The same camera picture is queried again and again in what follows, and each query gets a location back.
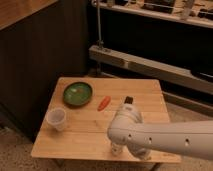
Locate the small white bottle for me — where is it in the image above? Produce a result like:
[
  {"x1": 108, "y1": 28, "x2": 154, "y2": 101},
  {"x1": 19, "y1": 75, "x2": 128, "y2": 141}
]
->
[{"x1": 111, "y1": 143, "x2": 123, "y2": 156}]

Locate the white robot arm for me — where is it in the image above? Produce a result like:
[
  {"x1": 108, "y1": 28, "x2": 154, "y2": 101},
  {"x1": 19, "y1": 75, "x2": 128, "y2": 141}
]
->
[{"x1": 107, "y1": 103, "x2": 213, "y2": 160}]

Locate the orange carrot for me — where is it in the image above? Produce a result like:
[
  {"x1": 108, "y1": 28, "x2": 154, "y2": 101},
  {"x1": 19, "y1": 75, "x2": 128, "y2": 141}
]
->
[{"x1": 98, "y1": 96, "x2": 111, "y2": 111}]

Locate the black rectangular remote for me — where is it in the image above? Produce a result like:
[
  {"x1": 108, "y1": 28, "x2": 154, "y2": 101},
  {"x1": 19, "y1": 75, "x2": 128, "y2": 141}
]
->
[{"x1": 124, "y1": 96, "x2": 133, "y2": 104}]

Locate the green plate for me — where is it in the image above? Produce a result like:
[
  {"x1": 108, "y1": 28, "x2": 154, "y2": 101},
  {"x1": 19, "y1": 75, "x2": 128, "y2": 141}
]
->
[{"x1": 63, "y1": 82, "x2": 93, "y2": 106}]

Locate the wooden table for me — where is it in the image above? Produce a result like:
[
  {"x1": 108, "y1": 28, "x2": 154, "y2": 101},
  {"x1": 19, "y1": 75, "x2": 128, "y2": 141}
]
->
[{"x1": 30, "y1": 76, "x2": 182, "y2": 164}]

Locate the clear plastic cup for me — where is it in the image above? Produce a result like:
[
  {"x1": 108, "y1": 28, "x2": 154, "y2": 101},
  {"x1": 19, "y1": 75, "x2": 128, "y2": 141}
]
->
[{"x1": 46, "y1": 108, "x2": 67, "y2": 131}]

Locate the metal shelf rack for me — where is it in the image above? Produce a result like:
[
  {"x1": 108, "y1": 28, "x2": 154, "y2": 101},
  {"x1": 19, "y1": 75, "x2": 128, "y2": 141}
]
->
[{"x1": 89, "y1": 0, "x2": 213, "y2": 98}]

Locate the dark wooden cabinet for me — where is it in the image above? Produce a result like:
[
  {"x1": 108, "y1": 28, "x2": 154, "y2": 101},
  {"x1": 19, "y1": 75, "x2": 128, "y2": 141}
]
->
[{"x1": 0, "y1": 0, "x2": 88, "y2": 140}]

